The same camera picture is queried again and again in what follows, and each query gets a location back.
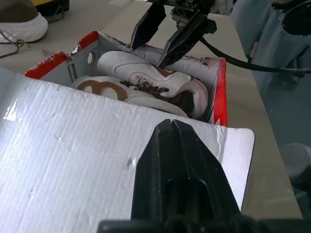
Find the red white cardboard shoebox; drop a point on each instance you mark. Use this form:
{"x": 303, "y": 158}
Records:
{"x": 73, "y": 157}

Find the white shoe with brown trim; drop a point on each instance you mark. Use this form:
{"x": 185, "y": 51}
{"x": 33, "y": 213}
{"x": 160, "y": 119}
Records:
{"x": 126, "y": 64}
{"x": 141, "y": 99}

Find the yellow black object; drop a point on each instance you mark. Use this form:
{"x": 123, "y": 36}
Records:
{"x": 52, "y": 7}

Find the white olive shoe with laces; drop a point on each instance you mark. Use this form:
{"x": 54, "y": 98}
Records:
{"x": 22, "y": 26}

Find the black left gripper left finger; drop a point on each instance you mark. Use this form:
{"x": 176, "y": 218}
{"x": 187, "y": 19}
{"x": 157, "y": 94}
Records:
{"x": 155, "y": 174}

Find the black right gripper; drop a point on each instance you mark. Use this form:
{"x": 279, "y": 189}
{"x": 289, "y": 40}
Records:
{"x": 187, "y": 7}

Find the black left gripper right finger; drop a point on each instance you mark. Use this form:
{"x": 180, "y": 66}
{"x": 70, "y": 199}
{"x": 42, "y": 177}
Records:
{"x": 206, "y": 179}

